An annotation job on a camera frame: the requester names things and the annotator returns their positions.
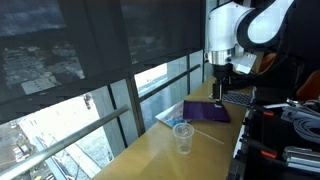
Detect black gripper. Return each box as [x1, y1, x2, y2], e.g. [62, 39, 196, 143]
[212, 63, 235, 101]

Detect thin clear straw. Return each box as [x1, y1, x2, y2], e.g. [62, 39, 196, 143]
[194, 129, 225, 145]

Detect clear plastic cup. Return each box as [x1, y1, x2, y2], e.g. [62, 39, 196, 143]
[171, 122, 195, 155]

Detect black keyboard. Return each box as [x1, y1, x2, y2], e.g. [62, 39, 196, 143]
[222, 91, 253, 107]

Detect black cloth bundle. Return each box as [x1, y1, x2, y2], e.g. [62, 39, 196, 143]
[229, 74, 259, 92]

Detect purple folder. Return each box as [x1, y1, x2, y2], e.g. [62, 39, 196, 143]
[182, 99, 232, 124]

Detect orange chair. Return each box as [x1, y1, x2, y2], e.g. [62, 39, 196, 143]
[296, 69, 320, 103]
[259, 52, 278, 74]

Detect blue printed magazine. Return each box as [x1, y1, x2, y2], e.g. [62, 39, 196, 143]
[155, 101, 193, 129]

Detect dark roller blind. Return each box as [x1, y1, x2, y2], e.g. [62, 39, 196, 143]
[119, 0, 206, 75]
[0, 0, 133, 125]

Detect aluminium extrusion bar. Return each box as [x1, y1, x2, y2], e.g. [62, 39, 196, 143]
[282, 145, 320, 174]

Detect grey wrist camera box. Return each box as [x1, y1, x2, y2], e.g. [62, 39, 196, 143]
[231, 52, 258, 75]

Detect orange handled clamp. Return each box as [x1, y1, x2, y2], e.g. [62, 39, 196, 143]
[240, 137, 278, 160]
[251, 105, 275, 118]

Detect grey metal bracket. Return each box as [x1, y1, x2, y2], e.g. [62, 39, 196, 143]
[280, 98, 320, 123]

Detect grey coiled cable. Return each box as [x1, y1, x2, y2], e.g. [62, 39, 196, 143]
[292, 117, 320, 145]

